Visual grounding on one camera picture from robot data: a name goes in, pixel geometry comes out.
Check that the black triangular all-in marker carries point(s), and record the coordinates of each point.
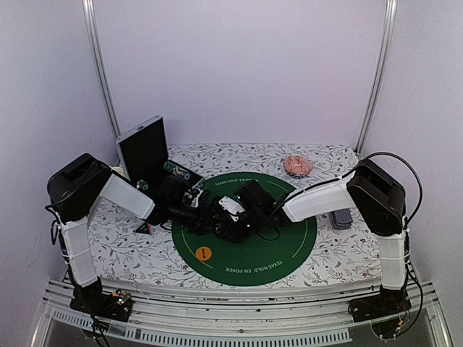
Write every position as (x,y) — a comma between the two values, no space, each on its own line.
(143,229)

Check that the aluminium front rail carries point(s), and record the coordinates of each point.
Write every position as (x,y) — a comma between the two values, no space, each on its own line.
(175,316)

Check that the round green poker mat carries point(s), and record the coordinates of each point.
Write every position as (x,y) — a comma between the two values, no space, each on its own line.
(253,262)

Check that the right aluminium frame post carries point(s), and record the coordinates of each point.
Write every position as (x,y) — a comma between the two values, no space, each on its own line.
(380,68)

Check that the red patterned small bowl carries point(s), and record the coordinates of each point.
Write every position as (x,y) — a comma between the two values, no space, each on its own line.
(297,166)

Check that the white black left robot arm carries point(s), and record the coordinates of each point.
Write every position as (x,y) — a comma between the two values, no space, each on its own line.
(77,190)

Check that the grey playing card deck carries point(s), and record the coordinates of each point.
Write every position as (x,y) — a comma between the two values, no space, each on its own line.
(341,219)

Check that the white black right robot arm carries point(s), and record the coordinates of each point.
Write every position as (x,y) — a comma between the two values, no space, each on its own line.
(379,198)

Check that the aluminium frame post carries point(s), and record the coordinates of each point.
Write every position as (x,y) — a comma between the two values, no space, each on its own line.
(380,68)
(97,56)

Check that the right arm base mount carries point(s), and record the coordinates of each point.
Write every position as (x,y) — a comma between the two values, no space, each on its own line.
(384,304)

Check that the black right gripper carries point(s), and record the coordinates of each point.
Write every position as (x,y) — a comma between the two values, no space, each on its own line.
(236,234)

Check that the green poker chip row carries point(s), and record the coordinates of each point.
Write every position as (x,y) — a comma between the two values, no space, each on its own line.
(176,170)

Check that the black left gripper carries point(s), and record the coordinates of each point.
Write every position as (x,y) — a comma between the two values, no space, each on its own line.
(202,220)

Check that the left aluminium frame post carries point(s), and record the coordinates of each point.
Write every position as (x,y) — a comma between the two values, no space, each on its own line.
(97,56)

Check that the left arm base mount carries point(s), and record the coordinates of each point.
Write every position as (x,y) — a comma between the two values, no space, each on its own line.
(114,306)

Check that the short poker chip stack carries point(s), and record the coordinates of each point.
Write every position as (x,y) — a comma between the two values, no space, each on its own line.
(142,185)

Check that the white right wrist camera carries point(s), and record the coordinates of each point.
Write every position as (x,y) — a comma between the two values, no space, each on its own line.
(231,207)

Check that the orange big blind button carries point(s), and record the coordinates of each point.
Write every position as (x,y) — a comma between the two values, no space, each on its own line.
(203,254)

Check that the aluminium poker chip case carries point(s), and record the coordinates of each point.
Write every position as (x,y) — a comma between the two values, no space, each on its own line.
(143,150)

